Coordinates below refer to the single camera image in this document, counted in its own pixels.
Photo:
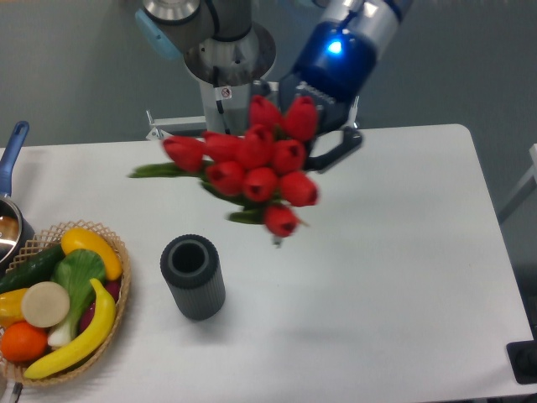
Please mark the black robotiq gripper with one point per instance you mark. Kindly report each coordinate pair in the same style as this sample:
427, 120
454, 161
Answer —
331, 69

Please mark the red tulip bouquet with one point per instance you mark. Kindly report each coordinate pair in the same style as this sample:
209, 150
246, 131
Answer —
262, 171

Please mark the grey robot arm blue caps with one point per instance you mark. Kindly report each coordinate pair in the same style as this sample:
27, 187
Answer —
230, 56

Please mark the dark grey ribbed vase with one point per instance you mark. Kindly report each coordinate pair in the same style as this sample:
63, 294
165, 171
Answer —
191, 268

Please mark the dark red vegetable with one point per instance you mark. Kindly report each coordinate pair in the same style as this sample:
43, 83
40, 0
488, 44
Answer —
113, 288

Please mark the green bok choy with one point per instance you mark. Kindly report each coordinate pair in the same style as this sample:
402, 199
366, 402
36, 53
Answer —
74, 273

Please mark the yellow banana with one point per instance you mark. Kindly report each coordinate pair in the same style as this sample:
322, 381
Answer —
83, 345

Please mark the green cucumber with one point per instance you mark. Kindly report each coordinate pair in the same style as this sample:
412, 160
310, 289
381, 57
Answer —
37, 268

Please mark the beige round disc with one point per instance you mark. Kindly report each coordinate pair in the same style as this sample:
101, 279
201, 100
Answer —
45, 304

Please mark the black device at table edge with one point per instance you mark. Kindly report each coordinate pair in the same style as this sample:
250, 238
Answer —
522, 357

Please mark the yellow bell pepper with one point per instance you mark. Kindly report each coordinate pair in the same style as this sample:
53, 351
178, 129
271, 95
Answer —
11, 307

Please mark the orange fruit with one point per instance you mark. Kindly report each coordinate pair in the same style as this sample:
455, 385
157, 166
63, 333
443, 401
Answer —
22, 342

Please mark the woven wicker basket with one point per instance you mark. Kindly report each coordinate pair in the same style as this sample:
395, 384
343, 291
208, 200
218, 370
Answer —
45, 240

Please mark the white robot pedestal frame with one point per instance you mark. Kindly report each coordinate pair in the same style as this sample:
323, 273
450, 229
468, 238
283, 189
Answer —
226, 110

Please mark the white frame at right edge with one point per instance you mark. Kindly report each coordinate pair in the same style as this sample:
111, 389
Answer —
521, 191

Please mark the blue handled saucepan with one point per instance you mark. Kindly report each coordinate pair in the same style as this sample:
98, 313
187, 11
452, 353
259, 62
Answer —
15, 229

